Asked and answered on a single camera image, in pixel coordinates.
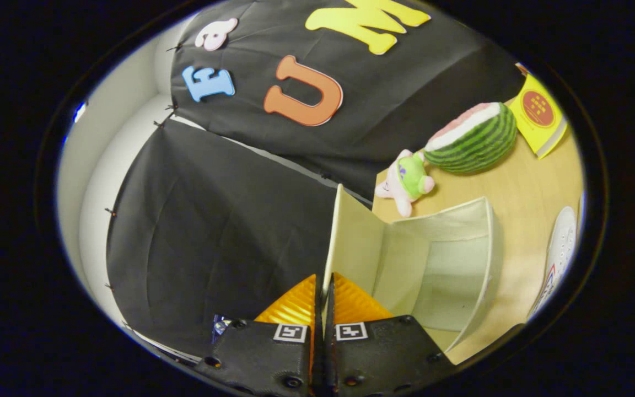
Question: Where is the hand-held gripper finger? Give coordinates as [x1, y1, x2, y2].
[324, 272, 456, 397]
[193, 274, 324, 397]

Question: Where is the olive fabric storage box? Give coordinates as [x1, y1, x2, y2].
[322, 185, 503, 353]

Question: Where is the white shoe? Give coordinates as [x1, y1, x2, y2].
[528, 206, 578, 319]

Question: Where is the pink and green plush toy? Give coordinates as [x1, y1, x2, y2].
[374, 149, 435, 218]

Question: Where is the watermelon slice plush toy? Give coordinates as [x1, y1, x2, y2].
[424, 102, 518, 174]

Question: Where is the yellow book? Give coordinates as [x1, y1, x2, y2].
[509, 73, 569, 159]

